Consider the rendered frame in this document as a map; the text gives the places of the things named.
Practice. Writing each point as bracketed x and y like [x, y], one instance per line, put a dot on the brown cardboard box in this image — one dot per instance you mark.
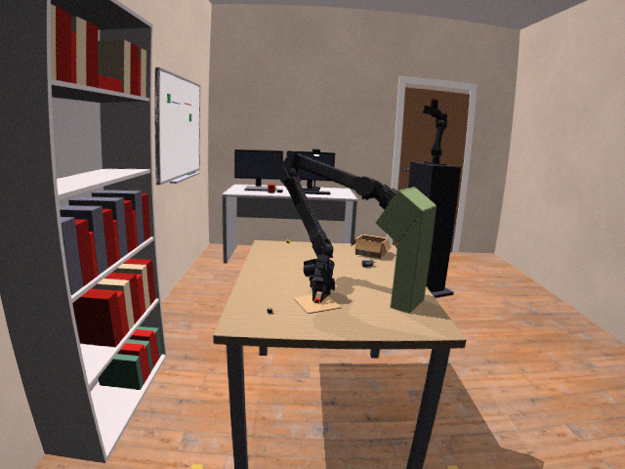
[371, 246]

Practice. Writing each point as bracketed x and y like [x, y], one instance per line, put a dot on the tan mat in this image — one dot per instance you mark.
[308, 304]

